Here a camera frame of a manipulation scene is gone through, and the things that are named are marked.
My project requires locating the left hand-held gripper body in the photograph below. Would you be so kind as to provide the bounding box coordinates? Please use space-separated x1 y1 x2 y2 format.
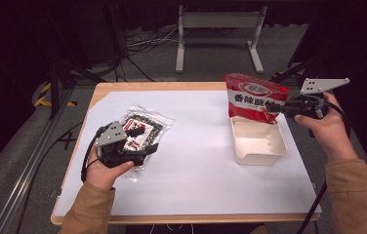
94 120 148 170

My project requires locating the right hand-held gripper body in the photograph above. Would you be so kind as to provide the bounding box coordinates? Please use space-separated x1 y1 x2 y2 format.
280 77 350 121

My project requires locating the clear seaweed packet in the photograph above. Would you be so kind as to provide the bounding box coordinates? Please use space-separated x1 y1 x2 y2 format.
116 104 177 183

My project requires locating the red seasoning packet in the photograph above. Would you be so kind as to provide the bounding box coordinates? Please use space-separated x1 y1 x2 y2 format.
222 72 290 126

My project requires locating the cream plastic divided container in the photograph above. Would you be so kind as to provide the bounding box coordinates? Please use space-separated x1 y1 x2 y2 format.
229 115 289 167

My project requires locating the person's right hand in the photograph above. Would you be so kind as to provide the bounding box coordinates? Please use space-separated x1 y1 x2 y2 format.
293 91 359 164

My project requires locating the person's left hand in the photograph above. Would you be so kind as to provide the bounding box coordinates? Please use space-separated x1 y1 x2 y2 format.
85 146 136 192

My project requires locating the black metal stand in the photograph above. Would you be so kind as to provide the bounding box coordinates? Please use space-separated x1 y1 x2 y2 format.
45 57 108 120
268 58 328 98

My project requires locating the white paper sheet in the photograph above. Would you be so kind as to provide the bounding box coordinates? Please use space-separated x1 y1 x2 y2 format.
54 90 323 218

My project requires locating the yellow and black tape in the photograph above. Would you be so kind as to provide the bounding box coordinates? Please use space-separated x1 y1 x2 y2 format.
33 82 78 108

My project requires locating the grey metal stand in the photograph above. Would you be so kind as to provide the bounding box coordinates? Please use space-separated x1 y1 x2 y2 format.
175 4 268 74

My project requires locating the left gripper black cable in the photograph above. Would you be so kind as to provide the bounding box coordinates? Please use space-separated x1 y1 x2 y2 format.
80 124 113 183

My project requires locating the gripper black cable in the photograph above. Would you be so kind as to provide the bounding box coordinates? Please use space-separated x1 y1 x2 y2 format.
80 124 113 183
295 100 352 234

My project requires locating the black floor cable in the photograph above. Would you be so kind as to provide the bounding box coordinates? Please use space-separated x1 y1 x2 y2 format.
15 121 84 234

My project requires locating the bundle of floor cables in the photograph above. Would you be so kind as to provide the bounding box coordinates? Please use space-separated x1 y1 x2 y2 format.
124 26 182 57

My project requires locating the aluminium rail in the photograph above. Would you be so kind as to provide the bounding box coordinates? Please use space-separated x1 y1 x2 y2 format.
0 87 76 234

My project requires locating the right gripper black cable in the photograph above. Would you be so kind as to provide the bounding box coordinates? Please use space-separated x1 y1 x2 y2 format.
295 100 352 234

